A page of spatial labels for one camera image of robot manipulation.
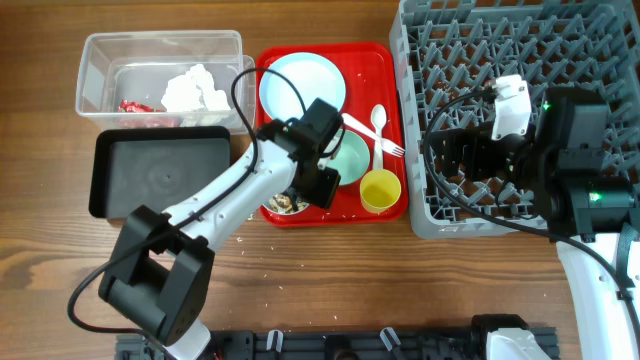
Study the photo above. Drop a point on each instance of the black food waste tray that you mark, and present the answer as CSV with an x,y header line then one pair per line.
x,y
155,167

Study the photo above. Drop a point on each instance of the red serving tray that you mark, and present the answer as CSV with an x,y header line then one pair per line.
x,y
368,71

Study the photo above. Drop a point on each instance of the white paper napkin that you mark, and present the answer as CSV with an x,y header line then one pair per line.
x,y
199,98

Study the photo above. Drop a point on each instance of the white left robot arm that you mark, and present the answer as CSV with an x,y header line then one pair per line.
x,y
159,270

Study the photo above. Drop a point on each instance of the white plastic spoon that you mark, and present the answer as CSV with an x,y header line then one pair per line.
x,y
378,120

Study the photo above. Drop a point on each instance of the light blue small bowl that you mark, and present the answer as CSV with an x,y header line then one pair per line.
x,y
280,205

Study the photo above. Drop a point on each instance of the green bowl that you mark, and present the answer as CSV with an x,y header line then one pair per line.
x,y
352,158

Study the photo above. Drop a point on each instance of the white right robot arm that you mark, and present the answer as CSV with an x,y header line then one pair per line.
x,y
593,219

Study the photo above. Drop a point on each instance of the white plastic fork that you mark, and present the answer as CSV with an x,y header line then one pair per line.
x,y
388,146

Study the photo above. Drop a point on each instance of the grey dishwasher rack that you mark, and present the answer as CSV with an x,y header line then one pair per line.
x,y
442,49

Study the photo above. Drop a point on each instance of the red snack wrapper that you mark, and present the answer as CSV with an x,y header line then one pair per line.
x,y
150,122

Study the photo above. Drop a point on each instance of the light blue plate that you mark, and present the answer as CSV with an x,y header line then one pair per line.
x,y
313,76

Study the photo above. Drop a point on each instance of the clear plastic waste bin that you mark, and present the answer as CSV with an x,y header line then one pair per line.
x,y
136,66

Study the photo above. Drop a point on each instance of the yellow plastic cup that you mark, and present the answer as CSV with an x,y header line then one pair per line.
x,y
379,190

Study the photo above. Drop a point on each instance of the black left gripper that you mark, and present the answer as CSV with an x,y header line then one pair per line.
x,y
325,189

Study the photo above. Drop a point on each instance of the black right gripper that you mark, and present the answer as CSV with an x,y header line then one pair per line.
x,y
473,153

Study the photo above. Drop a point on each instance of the food scraps with rice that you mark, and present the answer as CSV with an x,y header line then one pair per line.
x,y
281,202

